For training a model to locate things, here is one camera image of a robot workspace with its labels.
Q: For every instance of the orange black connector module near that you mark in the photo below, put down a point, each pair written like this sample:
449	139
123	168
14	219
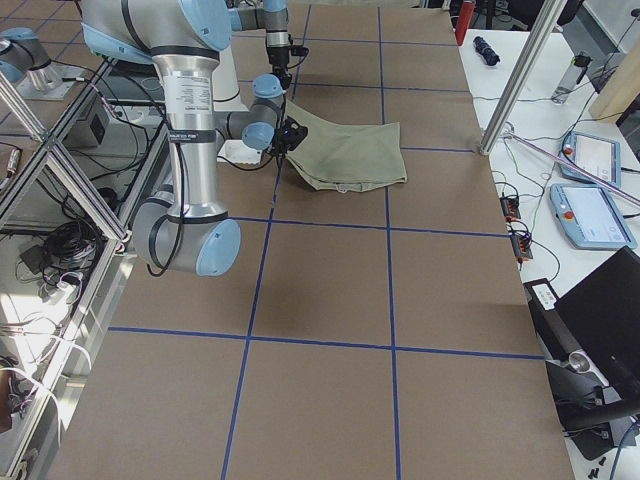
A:
521	240

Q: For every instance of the folded dark blue umbrella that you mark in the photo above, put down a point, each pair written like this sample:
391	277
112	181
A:
485	51

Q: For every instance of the orange black connector module far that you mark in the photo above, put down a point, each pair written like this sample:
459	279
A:
510	207

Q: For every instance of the olive green long-sleeve shirt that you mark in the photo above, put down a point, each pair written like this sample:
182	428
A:
347	158

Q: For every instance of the aluminium frame truss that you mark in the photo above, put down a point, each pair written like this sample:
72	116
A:
82	164

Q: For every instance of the black camera stand clamp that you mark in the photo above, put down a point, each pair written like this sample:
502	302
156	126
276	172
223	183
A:
594	416

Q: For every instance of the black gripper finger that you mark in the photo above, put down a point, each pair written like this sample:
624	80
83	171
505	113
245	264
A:
285	80

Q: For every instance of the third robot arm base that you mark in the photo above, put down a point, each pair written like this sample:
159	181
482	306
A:
26	63

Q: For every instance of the aluminium frame post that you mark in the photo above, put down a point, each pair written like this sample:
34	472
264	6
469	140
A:
535	43

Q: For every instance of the blue teach pendant far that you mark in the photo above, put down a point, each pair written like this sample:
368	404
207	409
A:
598	156

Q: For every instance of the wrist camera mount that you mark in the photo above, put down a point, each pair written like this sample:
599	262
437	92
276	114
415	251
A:
292	134
298	50

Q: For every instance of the orange black connector module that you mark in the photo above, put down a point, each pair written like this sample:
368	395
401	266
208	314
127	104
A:
521	240
510	207

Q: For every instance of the red cylinder tube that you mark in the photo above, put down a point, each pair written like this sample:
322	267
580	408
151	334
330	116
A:
463	20

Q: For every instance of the blue teach pendant near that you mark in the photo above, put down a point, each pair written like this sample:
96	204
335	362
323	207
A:
589	217

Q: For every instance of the black box with label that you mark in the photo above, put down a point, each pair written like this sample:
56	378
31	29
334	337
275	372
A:
560	343

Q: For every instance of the blue teach pendant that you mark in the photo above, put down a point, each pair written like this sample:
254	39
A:
589	217
598	156

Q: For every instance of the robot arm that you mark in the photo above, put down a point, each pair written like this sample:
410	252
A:
184	225
272	17

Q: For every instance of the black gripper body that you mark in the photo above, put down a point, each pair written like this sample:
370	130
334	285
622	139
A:
283	144
279	57

